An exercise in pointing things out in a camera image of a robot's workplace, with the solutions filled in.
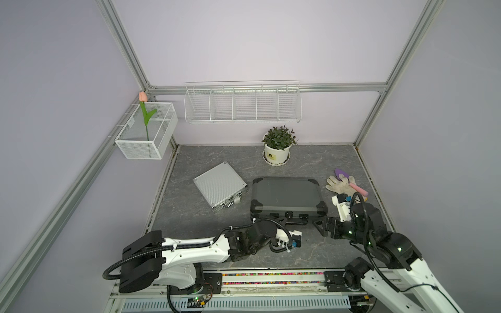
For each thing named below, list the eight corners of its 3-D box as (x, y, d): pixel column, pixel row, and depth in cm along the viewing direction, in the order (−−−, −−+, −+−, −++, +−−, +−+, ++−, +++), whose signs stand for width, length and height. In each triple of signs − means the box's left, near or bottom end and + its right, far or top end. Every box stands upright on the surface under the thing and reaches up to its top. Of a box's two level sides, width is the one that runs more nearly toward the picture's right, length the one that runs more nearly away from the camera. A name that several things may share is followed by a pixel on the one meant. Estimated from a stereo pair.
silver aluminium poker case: (217, 216, 93) (215, 211, 89) (196, 185, 104) (193, 179, 100) (250, 194, 101) (249, 188, 96) (227, 167, 112) (225, 161, 108)
